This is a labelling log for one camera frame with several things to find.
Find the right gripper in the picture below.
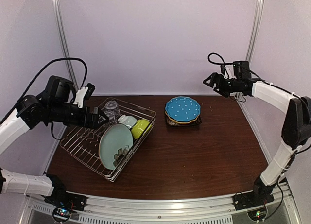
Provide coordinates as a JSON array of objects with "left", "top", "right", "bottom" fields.
[{"left": 204, "top": 72, "right": 242, "bottom": 96}]

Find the clear glass cup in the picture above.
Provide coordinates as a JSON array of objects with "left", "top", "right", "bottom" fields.
[
  {"left": 104, "top": 100, "right": 120, "bottom": 116},
  {"left": 104, "top": 111, "right": 117, "bottom": 125}
]

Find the light teal floral plate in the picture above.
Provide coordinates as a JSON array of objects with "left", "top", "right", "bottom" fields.
[{"left": 99, "top": 124, "right": 134, "bottom": 170}]

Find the pale striped bowl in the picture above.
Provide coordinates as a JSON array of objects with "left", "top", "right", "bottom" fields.
[{"left": 118, "top": 115, "right": 138, "bottom": 129}]

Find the lime green bowl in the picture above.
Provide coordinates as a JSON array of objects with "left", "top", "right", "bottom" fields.
[{"left": 131, "top": 119, "right": 150, "bottom": 139}]

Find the blue dotted scalloped plate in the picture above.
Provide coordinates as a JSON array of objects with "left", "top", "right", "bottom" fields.
[{"left": 165, "top": 96, "right": 201, "bottom": 122}]

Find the black floral square plate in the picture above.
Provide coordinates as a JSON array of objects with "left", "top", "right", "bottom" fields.
[{"left": 165, "top": 116, "right": 202, "bottom": 127}]

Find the yellow dotted scalloped plate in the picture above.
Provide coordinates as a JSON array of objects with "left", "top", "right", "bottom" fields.
[{"left": 165, "top": 112, "right": 198, "bottom": 124}]

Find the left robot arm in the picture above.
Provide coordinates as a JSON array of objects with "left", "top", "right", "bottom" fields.
[{"left": 0, "top": 76, "right": 109, "bottom": 207}]

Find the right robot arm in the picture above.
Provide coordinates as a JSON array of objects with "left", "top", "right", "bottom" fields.
[{"left": 203, "top": 61, "right": 311, "bottom": 206}]

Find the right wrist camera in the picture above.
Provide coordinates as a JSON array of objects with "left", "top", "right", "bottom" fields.
[{"left": 220, "top": 65, "right": 234, "bottom": 79}]

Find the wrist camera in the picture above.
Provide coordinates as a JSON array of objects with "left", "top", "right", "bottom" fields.
[
  {"left": 73, "top": 83, "right": 95, "bottom": 109},
  {"left": 220, "top": 65, "right": 234, "bottom": 79}
]

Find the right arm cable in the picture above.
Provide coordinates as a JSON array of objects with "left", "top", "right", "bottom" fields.
[{"left": 207, "top": 52, "right": 309, "bottom": 152}]

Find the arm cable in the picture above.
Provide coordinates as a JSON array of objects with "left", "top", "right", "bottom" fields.
[
  {"left": 0, "top": 57, "right": 88, "bottom": 122},
  {"left": 207, "top": 52, "right": 309, "bottom": 152}
]

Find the wire dish rack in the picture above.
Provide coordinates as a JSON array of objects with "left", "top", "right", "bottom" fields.
[{"left": 60, "top": 97, "right": 156, "bottom": 182}]

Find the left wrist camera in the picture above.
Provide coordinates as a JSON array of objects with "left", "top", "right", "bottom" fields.
[{"left": 73, "top": 83, "right": 95, "bottom": 109}]

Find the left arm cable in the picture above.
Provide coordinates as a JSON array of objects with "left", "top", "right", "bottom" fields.
[{"left": 0, "top": 57, "right": 88, "bottom": 122}]

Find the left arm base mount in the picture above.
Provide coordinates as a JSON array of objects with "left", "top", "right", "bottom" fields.
[{"left": 42, "top": 192, "right": 86, "bottom": 212}]

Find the right aluminium frame post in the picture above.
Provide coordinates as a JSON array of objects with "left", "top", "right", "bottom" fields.
[{"left": 246, "top": 0, "right": 265, "bottom": 63}]

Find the aluminium frame post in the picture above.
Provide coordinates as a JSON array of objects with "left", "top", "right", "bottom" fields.
[
  {"left": 246, "top": 0, "right": 265, "bottom": 63},
  {"left": 52, "top": 0, "right": 78, "bottom": 89}
]

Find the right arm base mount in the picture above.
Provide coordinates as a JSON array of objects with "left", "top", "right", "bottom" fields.
[{"left": 232, "top": 191, "right": 274, "bottom": 211}]

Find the left aluminium frame post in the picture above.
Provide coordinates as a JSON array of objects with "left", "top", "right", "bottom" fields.
[{"left": 52, "top": 0, "right": 78, "bottom": 89}]

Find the aluminium front rail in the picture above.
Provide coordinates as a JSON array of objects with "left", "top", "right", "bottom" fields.
[{"left": 24, "top": 185, "right": 299, "bottom": 224}]

